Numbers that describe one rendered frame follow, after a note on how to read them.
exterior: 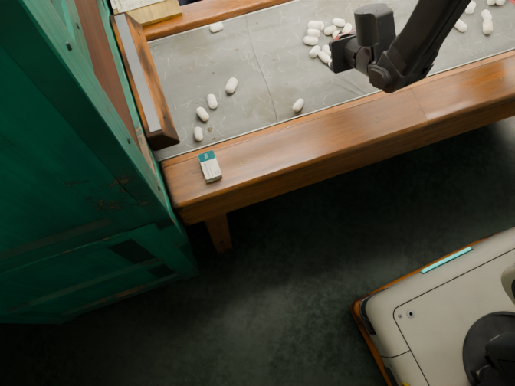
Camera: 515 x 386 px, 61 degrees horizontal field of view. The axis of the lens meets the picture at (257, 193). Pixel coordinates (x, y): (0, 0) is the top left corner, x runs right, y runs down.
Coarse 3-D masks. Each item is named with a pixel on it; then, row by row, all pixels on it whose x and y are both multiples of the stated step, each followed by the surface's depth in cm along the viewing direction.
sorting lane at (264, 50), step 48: (336, 0) 109; (384, 0) 109; (480, 0) 110; (192, 48) 104; (240, 48) 104; (288, 48) 105; (480, 48) 106; (192, 96) 100; (240, 96) 101; (288, 96) 101; (336, 96) 101; (192, 144) 97
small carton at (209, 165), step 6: (210, 150) 92; (198, 156) 91; (204, 156) 91; (210, 156) 91; (204, 162) 91; (210, 162) 91; (216, 162) 91; (204, 168) 91; (210, 168) 91; (216, 168) 91; (204, 174) 90; (210, 174) 90; (216, 174) 90; (210, 180) 91
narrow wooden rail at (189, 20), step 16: (208, 0) 105; (224, 0) 105; (240, 0) 105; (256, 0) 106; (272, 0) 106; (288, 0) 108; (192, 16) 104; (208, 16) 104; (224, 16) 105; (144, 32) 102; (160, 32) 103; (176, 32) 105
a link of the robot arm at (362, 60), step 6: (366, 48) 81; (372, 48) 78; (360, 54) 82; (366, 54) 80; (372, 54) 78; (360, 60) 82; (366, 60) 80; (372, 60) 79; (360, 66) 82; (366, 66) 80; (366, 72) 80
